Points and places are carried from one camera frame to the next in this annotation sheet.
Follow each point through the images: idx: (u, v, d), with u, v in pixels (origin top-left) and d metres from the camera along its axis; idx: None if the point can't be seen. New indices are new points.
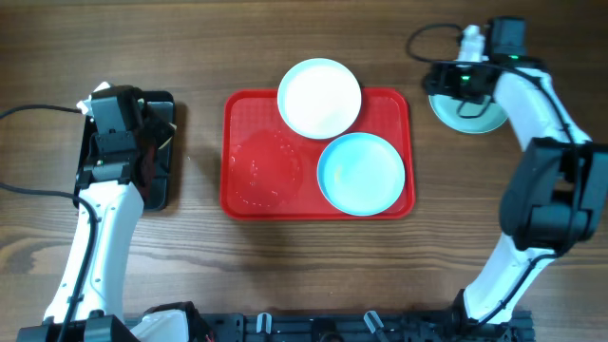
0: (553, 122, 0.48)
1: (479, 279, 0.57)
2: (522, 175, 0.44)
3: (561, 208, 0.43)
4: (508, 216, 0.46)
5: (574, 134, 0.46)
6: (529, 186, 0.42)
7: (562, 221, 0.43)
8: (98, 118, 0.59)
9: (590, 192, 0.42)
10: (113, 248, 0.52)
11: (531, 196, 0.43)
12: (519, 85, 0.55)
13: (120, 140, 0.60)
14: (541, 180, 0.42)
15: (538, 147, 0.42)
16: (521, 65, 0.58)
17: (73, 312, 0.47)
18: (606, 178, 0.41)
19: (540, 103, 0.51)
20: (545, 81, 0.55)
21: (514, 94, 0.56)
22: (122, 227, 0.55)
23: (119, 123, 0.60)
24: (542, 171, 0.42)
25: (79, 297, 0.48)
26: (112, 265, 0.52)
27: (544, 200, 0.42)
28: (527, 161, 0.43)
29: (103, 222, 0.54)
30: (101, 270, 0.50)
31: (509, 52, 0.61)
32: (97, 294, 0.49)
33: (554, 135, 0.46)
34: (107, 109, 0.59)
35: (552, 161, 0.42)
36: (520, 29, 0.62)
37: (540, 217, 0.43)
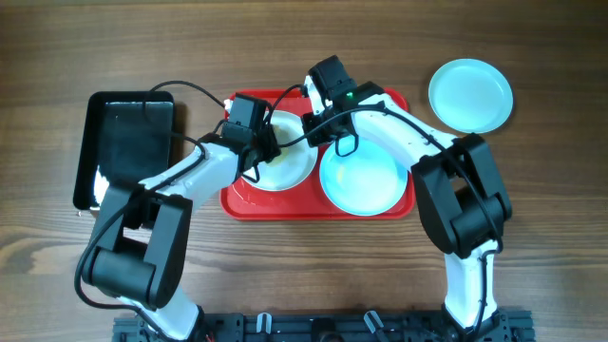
0: (419, 138, 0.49)
1: (448, 292, 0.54)
2: (426, 199, 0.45)
3: (474, 208, 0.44)
4: (439, 237, 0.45)
5: (441, 141, 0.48)
6: (438, 203, 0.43)
7: (482, 218, 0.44)
8: (234, 109, 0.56)
9: (484, 181, 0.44)
10: (205, 180, 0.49)
11: (444, 211, 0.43)
12: (366, 118, 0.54)
13: (237, 134, 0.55)
14: (443, 196, 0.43)
15: (421, 173, 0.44)
16: (359, 97, 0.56)
17: (160, 187, 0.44)
18: (488, 163, 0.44)
19: (398, 125, 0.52)
20: (389, 103, 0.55)
21: (364, 127, 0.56)
22: (216, 177, 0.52)
23: (245, 120, 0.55)
24: (438, 186, 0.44)
25: (170, 183, 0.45)
26: (198, 190, 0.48)
27: (456, 209, 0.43)
28: (421, 187, 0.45)
29: (211, 161, 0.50)
30: (195, 179, 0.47)
31: (343, 91, 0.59)
32: (182, 192, 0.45)
33: (425, 150, 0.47)
34: (242, 109, 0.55)
35: (440, 178, 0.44)
36: (333, 69, 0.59)
37: (466, 221, 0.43)
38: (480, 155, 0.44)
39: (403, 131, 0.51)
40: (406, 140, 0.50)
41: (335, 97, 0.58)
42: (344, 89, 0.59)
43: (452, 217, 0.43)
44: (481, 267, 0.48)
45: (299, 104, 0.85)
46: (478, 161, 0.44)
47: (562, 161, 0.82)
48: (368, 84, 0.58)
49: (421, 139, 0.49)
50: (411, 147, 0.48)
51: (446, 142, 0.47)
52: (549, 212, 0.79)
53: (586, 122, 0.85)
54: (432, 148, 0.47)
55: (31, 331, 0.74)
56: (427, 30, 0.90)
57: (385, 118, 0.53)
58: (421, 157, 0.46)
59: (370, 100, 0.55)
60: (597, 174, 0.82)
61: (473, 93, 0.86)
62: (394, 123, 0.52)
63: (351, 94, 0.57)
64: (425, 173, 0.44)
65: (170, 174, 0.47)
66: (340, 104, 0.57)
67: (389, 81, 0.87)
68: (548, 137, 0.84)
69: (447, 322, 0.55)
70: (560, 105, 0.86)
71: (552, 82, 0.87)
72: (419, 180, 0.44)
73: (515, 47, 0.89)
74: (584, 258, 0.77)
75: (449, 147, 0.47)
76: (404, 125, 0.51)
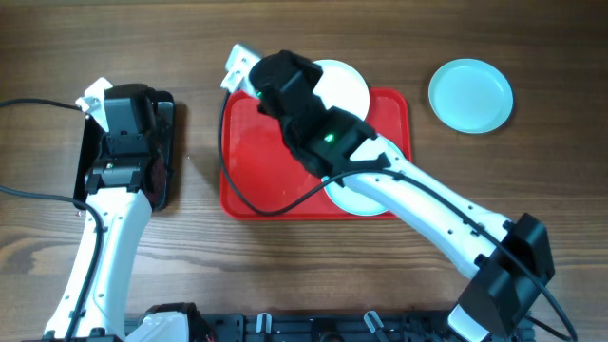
0: (461, 223, 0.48)
1: (456, 310, 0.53)
2: (482, 303, 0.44)
3: (526, 284, 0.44)
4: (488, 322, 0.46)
5: (492, 230, 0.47)
6: (504, 311, 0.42)
7: (533, 294, 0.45)
8: (112, 119, 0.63)
9: (539, 263, 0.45)
10: (122, 256, 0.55)
11: (507, 315, 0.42)
12: (370, 182, 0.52)
13: (131, 142, 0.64)
14: (508, 299, 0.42)
15: (487, 287, 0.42)
16: (344, 143, 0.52)
17: (73, 329, 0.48)
18: (543, 247, 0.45)
19: (424, 198, 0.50)
20: (392, 157, 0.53)
21: (362, 186, 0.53)
22: (131, 233, 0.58)
23: (132, 126, 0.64)
24: (505, 295, 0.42)
25: (81, 312, 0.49)
26: (114, 280, 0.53)
27: (517, 307, 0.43)
28: (479, 294, 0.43)
29: (109, 233, 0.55)
30: (105, 270, 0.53)
31: (308, 121, 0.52)
32: (99, 307, 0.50)
33: (479, 243, 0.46)
34: (120, 112, 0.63)
35: (506, 283, 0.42)
36: (294, 93, 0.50)
37: (523, 305, 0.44)
38: (538, 243, 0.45)
39: (437, 215, 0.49)
40: (446, 228, 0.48)
41: (304, 129, 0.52)
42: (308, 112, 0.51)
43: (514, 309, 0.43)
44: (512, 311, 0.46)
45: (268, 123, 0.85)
46: (538, 248, 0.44)
47: (562, 161, 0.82)
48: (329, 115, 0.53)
49: (465, 225, 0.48)
50: (457, 237, 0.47)
51: (498, 233, 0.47)
52: (550, 212, 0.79)
53: (586, 122, 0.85)
54: (484, 241, 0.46)
55: (30, 331, 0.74)
56: (427, 30, 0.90)
57: (399, 184, 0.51)
58: (478, 256, 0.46)
59: (361, 152, 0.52)
60: (597, 174, 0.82)
61: (474, 88, 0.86)
62: (412, 192, 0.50)
63: (332, 137, 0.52)
64: (491, 286, 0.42)
65: (76, 291, 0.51)
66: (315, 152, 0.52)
67: (389, 81, 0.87)
68: (548, 137, 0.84)
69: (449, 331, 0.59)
70: (560, 104, 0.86)
71: (552, 82, 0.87)
72: (482, 292, 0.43)
73: (516, 47, 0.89)
74: (584, 258, 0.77)
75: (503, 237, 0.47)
76: (430, 200, 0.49)
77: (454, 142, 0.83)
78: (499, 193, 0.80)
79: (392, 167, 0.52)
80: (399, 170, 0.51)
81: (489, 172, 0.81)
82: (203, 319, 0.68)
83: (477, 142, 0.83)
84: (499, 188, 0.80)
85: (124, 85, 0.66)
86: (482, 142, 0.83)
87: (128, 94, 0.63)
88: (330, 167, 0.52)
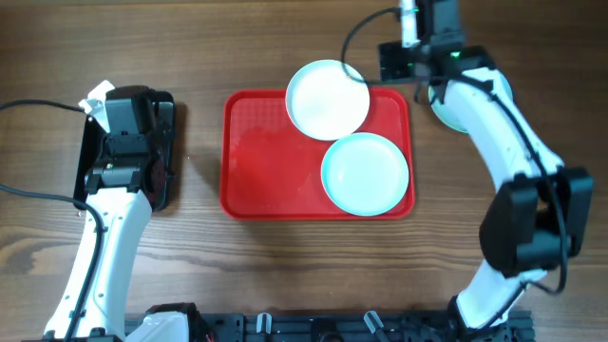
0: (521, 146, 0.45)
1: (466, 290, 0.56)
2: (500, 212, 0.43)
3: (550, 237, 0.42)
4: (498, 250, 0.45)
5: (545, 161, 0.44)
6: (520, 226, 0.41)
7: (551, 249, 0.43)
8: (113, 119, 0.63)
9: (571, 218, 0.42)
10: (122, 256, 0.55)
11: (519, 236, 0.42)
12: (468, 95, 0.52)
13: (131, 142, 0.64)
14: (526, 218, 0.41)
15: (514, 193, 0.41)
16: (467, 62, 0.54)
17: (73, 329, 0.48)
18: (583, 206, 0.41)
19: (502, 121, 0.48)
20: (498, 87, 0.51)
21: (459, 102, 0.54)
22: (132, 232, 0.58)
23: (132, 126, 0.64)
24: (527, 213, 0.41)
25: (81, 313, 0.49)
26: (115, 280, 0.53)
27: (530, 236, 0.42)
28: (505, 203, 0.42)
29: (109, 233, 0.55)
30: (105, 270, 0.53)
31: (446, 43, 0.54)
32: (100, 307, 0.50)
33: (526, 165, 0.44)
34: (120, 112, 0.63)
35: (532, 202, 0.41)
36: (444, 11, 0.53)
37: (538, 250, 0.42)
38: (580, 194, 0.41)
39: (504, 129, 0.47)
40: (504, 144, 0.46)
41: (438, 46, 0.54)
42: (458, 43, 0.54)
43: (526, 240, 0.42)
44: (514, 289, 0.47)
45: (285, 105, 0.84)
46: (579, 197, 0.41)
47: (562, 161, 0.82)
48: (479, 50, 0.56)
49: (522, 148, 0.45)
50: (511, 155, 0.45)
51: (550, 166, 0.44)
52: None
53: (586, 122, 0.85)
54: (535, 168, 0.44)
55: (31, 331, 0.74)
56: None
57: (489, 104, 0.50)
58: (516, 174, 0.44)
59: (476, 73, 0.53)
60: (597, 174, 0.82)
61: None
62: (496, 113, 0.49)
63: (456, 54, 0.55)
64: (517, 192, 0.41)
65: (76, 291, 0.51)
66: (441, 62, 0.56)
67: None
68: (548, 137, 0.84)
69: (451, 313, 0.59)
70: (560, 104, 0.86)
71: (552, 82, 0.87)
72: (506, 198, 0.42)
73: (516, 47, 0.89)
74: (584, 258, 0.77)
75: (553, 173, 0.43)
76: (506, 121, 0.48)
77: (454, 142, 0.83)
78: None
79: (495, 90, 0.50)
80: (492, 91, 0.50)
81: None
82: (203, 319, 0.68)
83: None
84: None
85: (125, 86, 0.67)
86: None
87: (129, 95, 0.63)
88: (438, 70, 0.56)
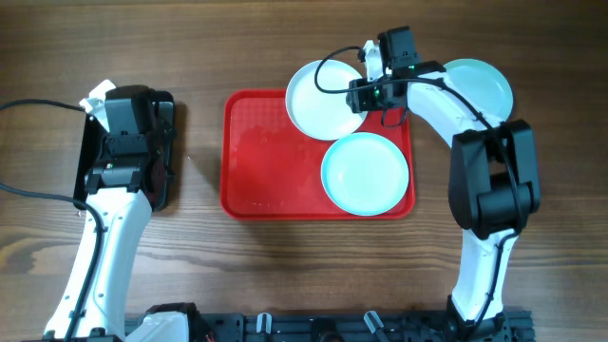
0: (466, 112, 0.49)
1: (457, 286, 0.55)
2: (457, 170, 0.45)
3: (504, 189, 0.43)
4: (460, 209, 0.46)
5: (490, 121, 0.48)
6: (470, 173, 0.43)
7: (508, 202, 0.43)
8: (113, 119, 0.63)
9: (521, 167, 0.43)
10: (122, 256, 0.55)
11: (472, 187, 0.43)
12: (423, 90, 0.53)
13: (131, 142, 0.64)
14: (475, 167, 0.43)
15: (462, 142, 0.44)
16: (421, 70, 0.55)
17: (73, 329, 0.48)
18: (529, 154, 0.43)
19: (450, 101, 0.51)
20: (448, 81, 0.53)
21: (418, 99, 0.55)
22: (131, 232, 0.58)
23: (133, 126, 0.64)
24: (476, 159, 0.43)
25: (81, 313, 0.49)
26: (115, 280, 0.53)
27: (484, 187, 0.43)
28: (457, 157, 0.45)
29: (109, 233, 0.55)
30: (105, 269, 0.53)
31: (406, 65, 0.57)
32: (100, 307, 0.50)
33: (472, 127, 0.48)
34: (121, 111, 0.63)
35: (479, 151, 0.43)
36: (401, 40, 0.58)
37: (497, 202, 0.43)
38: (523, 141, 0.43)
39: (454, 104, 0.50)
40: (454, 115, 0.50)
41: (398, 67, 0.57)
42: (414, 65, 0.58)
43: (480, 189, 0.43)
44: (496, 255, 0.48)
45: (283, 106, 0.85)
46: (525, 145, 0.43)
47: (562, 161, 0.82)
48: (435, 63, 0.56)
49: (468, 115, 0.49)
50: (459, 123, 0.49)
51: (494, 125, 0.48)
52: (549, 213, 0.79)
53: (586, 122, 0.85)
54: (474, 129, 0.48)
55: (31, 331, 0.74)
56: (427, 29, 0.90)
57: (440, 93, 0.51)
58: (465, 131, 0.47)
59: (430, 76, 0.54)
60: (597, 174, 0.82)
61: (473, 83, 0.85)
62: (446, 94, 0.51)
63: (413, 67, 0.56)
64: (465, 143, 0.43)
65: (76, 291, 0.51)
66: (400, 74, 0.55)
67: None
68: (548, 137, 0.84)
69: (448, 314, 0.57)
70: (560, 104, 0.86)
71: (552, 82, 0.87)
72: (458, 149, 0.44)
73: (516, 47, 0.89)
74: (584, 258, 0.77)
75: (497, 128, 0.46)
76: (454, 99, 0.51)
77: None
78: None
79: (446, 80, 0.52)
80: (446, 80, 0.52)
81: None
82: (203, 319, 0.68)
83: None
84: None
85: (126, 86, 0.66)
86: None
87: (129, 95, 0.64)
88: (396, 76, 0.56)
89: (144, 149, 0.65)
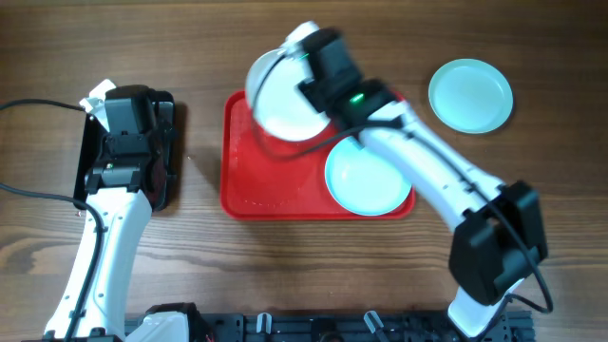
0: (457, 180, 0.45)
1: (453, 304, 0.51)
2: (464, 258, 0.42)
3: (518, 257, 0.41)
4: (471, 288, 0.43)
5: (484, 188, 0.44)
6: (484, 262, 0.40)
7: (522, 267, 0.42)
8: (113, 118, 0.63)
9: (530, 235, 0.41)
10: (122, 256, 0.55)
11: (488, 275, 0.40)
12: (384, 140, 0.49)
13: (131, 142, 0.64)
14: (489, 256, 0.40)
15: (468, 236, 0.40)
16: (368, 102, 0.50)
17: (73, 329, 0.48)
18: (536, 218, 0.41)
19: (430, 160, 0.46)
20: (408, 120, 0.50)
21: (378, 146, 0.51)
22: (131, 233, 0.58)
23: (133, 126, 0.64)
24: (487, 251, 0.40)
25: (81, 313, 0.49)
26: (114, 281, 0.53)
27: (501, 267, 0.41)
28: (465, 250, 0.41)
29: (109, 233, 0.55)
30: (104, 270, 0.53)
31: (345, 84, 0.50)
32: (100, 307, 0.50)
33: (471, 200, 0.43)
34: (121, 111, 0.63)
35: (490, 240, 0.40)
36: (334, 53, 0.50)
37: (510, 276, 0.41)
38: (528, 209, 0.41)
39: (439, 171, 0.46)
40: (441, 181, 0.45)
41: (338, 94, 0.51)
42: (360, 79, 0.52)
43: (496, 272, 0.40)
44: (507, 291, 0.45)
45: None
46: (530, 213, 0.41)
47: (562, 161, 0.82)
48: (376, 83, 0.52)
49: (461, 183, 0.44)
50: (450, 192, 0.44)
51: (491, 195, 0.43)
52: (549, 213, 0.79)
53: (586, 122, 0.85)
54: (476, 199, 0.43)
55: (31, 331, 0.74)
56: (427, 30, 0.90)
57: (409, 142, 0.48)
58: (464, 212, 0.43)
59: (385, 111, 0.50)
60: (597, 174, 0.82)
61: (474, 82, 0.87)
62: (421, 150, 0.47)
63: (359, 96, 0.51)
64: (474, 239, 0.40)
65: (76, 291, 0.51)
66: (346, 111, 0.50)
67: (389, 81, 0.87)
68: (548, 137, 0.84)
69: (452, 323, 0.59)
70: (560, 104, 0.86)
71: (552, 82, 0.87)
72: (462, 240, 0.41)
73: (516, 47, 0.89)
74: (584, 258, 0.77)
75: (496, 198, 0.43)
76: (431, 155, 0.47)
77: (454, 143, 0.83)
78: None
79: (408, 126, 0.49)
80: (411, 130, 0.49)
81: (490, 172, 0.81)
82: (203, 319, 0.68)
83: (477, 142, 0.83)
84: None
85: (126, 85, 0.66)
86: (482, 142, 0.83)
87: (129, 95, 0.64)
88: (351, 123, 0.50)
89: (144, 149, 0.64)
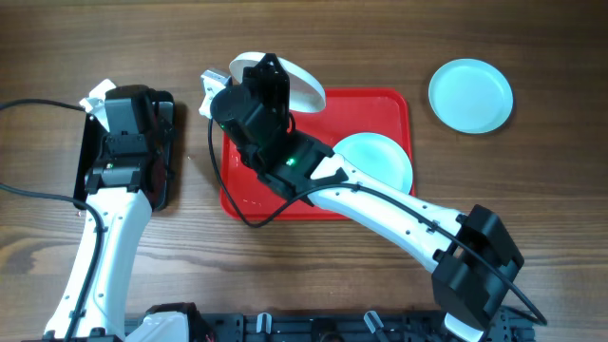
0: (416, 223, 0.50)
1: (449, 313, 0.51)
2: (448, 297, 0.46)
3: (496, 278, 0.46)
4: (464, 318, 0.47)
5: (445, 224, 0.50)
6: (469, 301, 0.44)
7: (503, 286, 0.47)
8: (113, 119, 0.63)
9: (500, 253, 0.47)
10: (122, 257, 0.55)
11: (477, 307, 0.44)
12: (332, 197, 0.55)
13: (131, 142, 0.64)
14: (471, 290, 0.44)
15: (447, 281, 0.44)
16: (302, 164, 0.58)
17: (73, 329, 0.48)
18: (502, 237, 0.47)
19: (389, 209, 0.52)
20: (349, 170, 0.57)
21: (331, 202, 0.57)
22: (131, 234, 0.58)
23: (133, 126, 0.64)
24: (466, 289, 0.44)
25: (81, 313, 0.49)
26: (114, 281, 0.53)
27: (484, 295, 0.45)
28: (446, 291, 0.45)
29: (109, 234, 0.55)
30: (105, 270, 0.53)
31: (271, 145, 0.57)
32: (100, 307, 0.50)
33: (440, 241, 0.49)
34: (121, 111, 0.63)
35: (467, 277, 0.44)
36: (257, 122, 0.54)
37: (492, 300, 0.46)
38: (492, 234, 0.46)
39: (396, 218, 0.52)
40: (403, 228, 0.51)
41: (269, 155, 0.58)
42: (282, 121, 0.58)
43: (481, 302, 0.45)
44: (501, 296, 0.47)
45: None
46: (492, 238, 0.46)
47: (562, 161, 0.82)
48: (293, 134, 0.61)
49: (420, 224, 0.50)
50: (414, 237, 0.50)
51: (452, 228, 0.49)
52: (550, 213, 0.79)
53: (586, 122, 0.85)
54: (440, 237, 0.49)
55: (30, 331, 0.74)
56: (427, 29, 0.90)
57: (359, 194, 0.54)
58: (435, 254, 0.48)
59: (320, 170, 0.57)
60: (596, 173, 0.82)
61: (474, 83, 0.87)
62: (372, 199, 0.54)
63: (292, 161, 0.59)
64: (453, 283, 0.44)
65: (76, 292, 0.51)
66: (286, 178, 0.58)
67: (389, 81, 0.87)
68: (548, 137, 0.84)
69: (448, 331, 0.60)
70: (560, 104, 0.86)
71: (552, 82, 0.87)
72: (443, 285, 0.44)
73: (515, 47, 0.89)
74: (584, 258, 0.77)
75: (457, 232, 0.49)
76: (388, 205, 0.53)
77: (454, 143, 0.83)
78: (499, 193, 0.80)
79: (351, 180, 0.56)
80: (355, 182, 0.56)
81: (490, 172, 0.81)
82: (203, 318, 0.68)
83: (477, 142, 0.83)
84: (499, 188, 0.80)
85: (126, 85, 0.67)
86: (482, 142, 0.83)
87: (129, 95, 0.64)
88: (294, 188, 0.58)
89: (144, 149, 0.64)
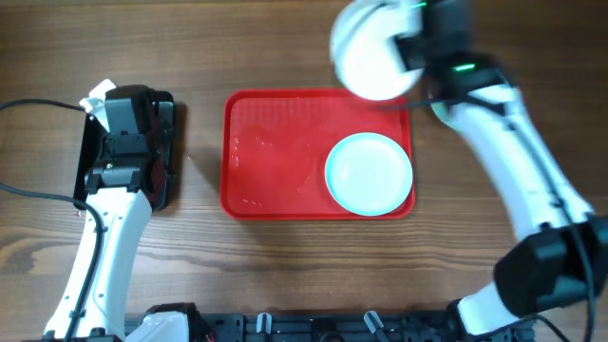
0: (547, 191, 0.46)
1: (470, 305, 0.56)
2: (519, 267, 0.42)
3: (577, 284, 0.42)
4: (511, 295, 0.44)
5: (572, 210, 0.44)
6: (534, 283, 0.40)
7: (571, 293, 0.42)
8: (113, 119, 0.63)
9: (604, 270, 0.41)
10: (122, 257, 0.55)
11: (535, 291, 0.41)
12: (482, 119, 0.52)
13: (131, 142, 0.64)
14: (545, 275, 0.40)
15: (537, 248, 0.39)
16: None
17: (73, 329, 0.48)
18: None
19: (527, 160, 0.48)
20: (518, 119, 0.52)
21: (471, 126, 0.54)
22: (131, 233, 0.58)
23: (132, 126, 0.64)
24: (545, 271, 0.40)
25: (81, 313, 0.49)
26: (115, 281, 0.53)
27: (549, 288, 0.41)
28: (523, 259, 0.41)
29: (109, 233, 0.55)
30: (105, 269, 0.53)
31: None
32: (100, 308, 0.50)
33: (553, 216, 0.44)
34: (121, 111, 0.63)
35: (559, 261, 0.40)
36: None
37: (552, 297, 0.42)
38: None
39: (526, 165, 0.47)
40: (528, 184, 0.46)
41: None
42: None
43: (537, 294, 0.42)
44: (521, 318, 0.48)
45: (277, 110, 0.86)
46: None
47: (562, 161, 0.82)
48: None
49: (548, 195, 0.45)
50: (536, 201, 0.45)
51: (555, 218, 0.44)
52: None
53: (585, 122, 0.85)
54: (560, 218, 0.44)
55: (30, 331, 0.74)
56: None
57: (507, 134, 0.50)
58: (543, 223, 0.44)
59: None
60: (596, 174, 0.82)
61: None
62: (517, 142, 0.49)
63: None
64: (542, 255, 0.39)
65: (76, 291, 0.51)
66: None
67: None
68: (548, 137, 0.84)
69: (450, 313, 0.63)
70: (560, 104, 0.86)
71: (552, 82, 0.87)
72: (527, 251, 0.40)
73: (515, 48, 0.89)
74: None
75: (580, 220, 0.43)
76: (532, 163, 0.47)
77: (454, 142, 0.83)
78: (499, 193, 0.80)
79: (511, 118, 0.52)
80: (514, 122, 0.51)
81: None
82: (203, 318, 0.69)
83: None
84: None
85: (126, 85, 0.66)
86: None
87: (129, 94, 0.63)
88: None
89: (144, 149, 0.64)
